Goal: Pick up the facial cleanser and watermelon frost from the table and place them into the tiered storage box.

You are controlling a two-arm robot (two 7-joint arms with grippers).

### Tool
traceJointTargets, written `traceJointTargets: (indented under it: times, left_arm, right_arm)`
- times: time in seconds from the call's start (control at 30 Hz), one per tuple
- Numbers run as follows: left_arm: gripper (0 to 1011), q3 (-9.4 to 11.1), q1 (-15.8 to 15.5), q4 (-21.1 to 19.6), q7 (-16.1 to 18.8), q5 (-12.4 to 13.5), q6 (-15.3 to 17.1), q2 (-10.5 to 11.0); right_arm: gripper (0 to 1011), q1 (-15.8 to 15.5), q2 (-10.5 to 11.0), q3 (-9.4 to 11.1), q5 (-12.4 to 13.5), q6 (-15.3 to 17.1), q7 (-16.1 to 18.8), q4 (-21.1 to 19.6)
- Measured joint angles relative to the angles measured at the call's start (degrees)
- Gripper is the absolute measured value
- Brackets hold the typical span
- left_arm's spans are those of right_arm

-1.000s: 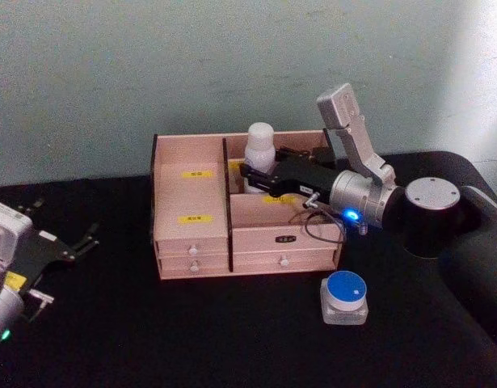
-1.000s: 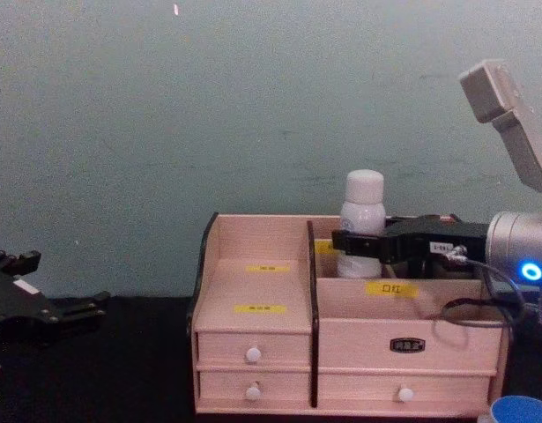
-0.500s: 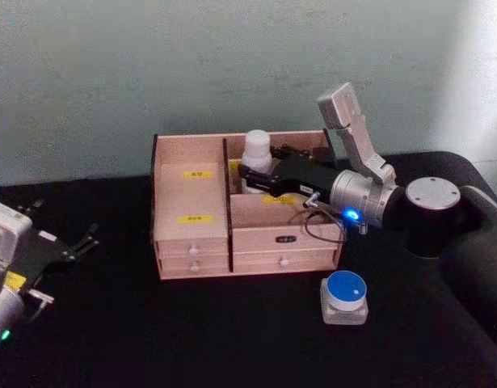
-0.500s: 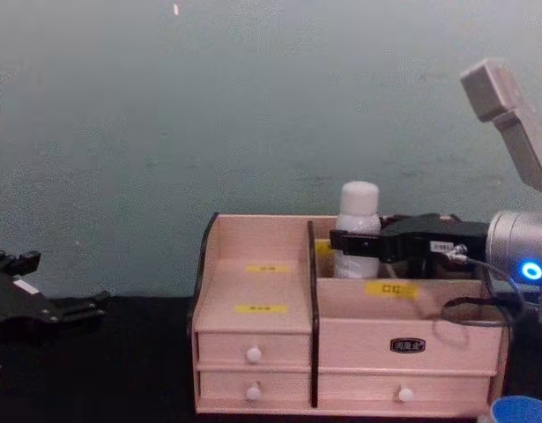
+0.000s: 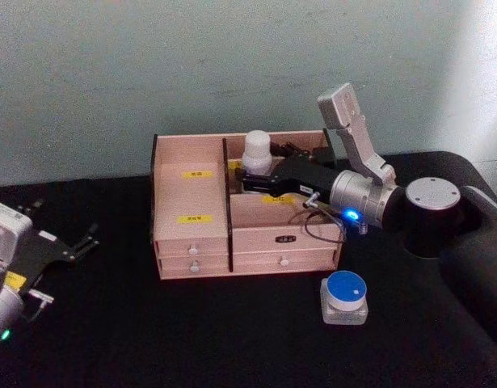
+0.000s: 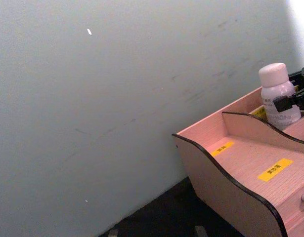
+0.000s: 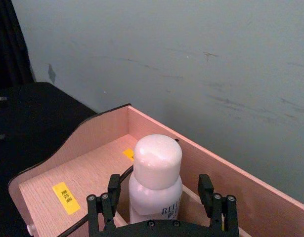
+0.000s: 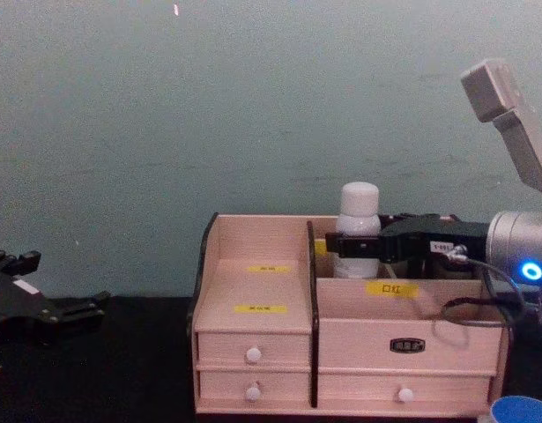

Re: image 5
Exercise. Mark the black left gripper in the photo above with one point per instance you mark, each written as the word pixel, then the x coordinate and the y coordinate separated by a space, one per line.
pixel 38 252

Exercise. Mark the wide wooden drawer with knob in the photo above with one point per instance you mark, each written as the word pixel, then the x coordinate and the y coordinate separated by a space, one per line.
pixel 264 262

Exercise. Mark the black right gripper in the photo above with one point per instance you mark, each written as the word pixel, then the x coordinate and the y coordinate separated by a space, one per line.
pixel 308 178

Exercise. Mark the wide wooden drawer black label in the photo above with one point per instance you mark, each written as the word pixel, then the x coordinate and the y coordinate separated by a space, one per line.
pixel 264 239

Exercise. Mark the wooden desk organizer with drawers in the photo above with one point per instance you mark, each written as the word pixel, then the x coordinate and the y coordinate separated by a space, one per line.
pixel 191 194

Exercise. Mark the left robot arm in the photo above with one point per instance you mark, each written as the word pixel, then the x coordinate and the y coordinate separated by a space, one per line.
pixel 1 230

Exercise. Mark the small wooden drawer with knob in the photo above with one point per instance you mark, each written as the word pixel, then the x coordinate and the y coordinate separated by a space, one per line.
pixel 179 247
pixel 179 265

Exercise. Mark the clear jar with blue lid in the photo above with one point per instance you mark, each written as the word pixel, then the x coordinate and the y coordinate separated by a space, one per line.
pixel 346 289

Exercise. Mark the black table cloth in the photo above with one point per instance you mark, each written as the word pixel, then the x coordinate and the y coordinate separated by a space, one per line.
pixel 191 331

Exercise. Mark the white plastic bottle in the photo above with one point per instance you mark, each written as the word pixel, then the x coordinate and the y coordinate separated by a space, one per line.
pixel 257 151

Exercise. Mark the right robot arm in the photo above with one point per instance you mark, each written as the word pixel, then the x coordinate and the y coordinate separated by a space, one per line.
pixel 430 198

